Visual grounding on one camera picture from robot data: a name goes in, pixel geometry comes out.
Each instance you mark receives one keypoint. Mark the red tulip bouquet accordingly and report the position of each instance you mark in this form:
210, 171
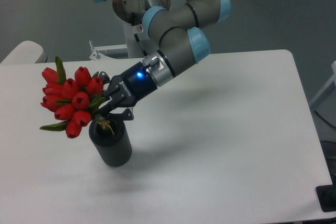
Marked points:
74, 101

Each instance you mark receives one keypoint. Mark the black device at table edge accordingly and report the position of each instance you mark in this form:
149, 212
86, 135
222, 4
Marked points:
326, 197

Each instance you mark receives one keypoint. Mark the white pedestal base frame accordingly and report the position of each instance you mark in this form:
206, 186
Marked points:
108, 52

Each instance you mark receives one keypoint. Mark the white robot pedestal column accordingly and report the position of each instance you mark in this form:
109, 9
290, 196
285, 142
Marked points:
132, 32

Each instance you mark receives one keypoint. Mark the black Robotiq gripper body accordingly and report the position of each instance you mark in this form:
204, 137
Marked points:
126, 89

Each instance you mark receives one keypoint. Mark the dark grey ribbed vase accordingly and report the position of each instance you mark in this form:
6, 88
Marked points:
112, 143

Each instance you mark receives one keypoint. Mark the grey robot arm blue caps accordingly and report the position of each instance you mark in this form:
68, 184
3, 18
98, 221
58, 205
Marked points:
180, 45

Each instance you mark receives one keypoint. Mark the beige chair back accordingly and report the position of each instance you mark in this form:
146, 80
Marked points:
27, 52

